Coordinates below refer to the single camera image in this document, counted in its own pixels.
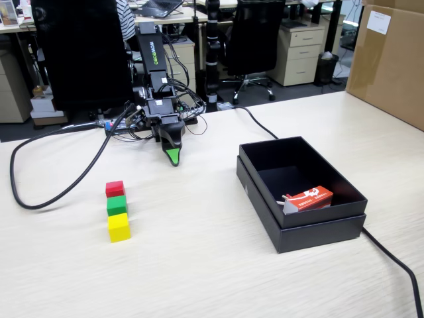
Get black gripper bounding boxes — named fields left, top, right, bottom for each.
left=142, top=97, right=186, bottom=168

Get red wooden cube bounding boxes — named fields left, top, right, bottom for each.
left=105, top=180, right=126, bottom=199

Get green wooden cube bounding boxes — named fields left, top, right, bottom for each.
left=106, top=195, right=129, bottom=217

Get yellow wooden cube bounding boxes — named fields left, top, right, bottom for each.
left=107, top=213, right=132, bottom=244

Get black cardboard box tray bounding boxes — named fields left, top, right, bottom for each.
left=238, top=135, right=368, bottom=229

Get black cardboard box lid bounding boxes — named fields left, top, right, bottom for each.
left=235, top=155, right=367, bottom=254

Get large brown cardboard box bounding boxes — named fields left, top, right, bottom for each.
left=344, top=0, right=424, bottom=132

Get controller circuit board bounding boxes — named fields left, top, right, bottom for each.
left=95, top=117, right=133, bottom=136

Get beige drawer cabinet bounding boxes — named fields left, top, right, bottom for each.
left=266, top=25, right=327, bottom=87
left=164, top=38, right=197, bottom=107

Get black pole with white bands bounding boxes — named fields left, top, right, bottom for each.
left=204, top=0, right=221, bottom=104

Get large black office chair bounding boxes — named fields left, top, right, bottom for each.
left=30, top=0, right=135, bottom=111

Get stacked white boxes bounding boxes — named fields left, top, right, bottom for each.
left=30, top=94, right=66, bottom=120

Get person in striped shirt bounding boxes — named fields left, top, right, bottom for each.
left=115, top=0, right=136, bottom=42

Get black mesh office chair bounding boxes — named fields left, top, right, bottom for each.
left=220, top=0, right=288, bottom=105

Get black laptop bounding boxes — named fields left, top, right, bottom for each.
left=135, top=0, right=185, bottom=19

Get orange and white carton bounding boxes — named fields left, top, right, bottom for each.
left=277, top=185, right=335, bottom=215

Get beige side cabinet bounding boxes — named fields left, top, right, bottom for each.
left=0, top=49, right=32, bottom=124

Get black trash bin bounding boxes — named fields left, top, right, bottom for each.
left=314, top=52, right=341, bottom=86

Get thin black wire loop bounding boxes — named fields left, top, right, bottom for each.
left=184, top=117, right=209, bottom=136

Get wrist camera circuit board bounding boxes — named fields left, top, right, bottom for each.
left=127, top=105, right=146, bottom=129

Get thick black sleeved cable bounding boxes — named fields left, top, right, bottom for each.
left=9, top=105, right=136, bottom=211

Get small picture frame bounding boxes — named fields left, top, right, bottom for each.
left=0, top=0, right=20, bottom=27

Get black power cable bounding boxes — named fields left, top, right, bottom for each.
left=231, top=105, right=424, bottom=318

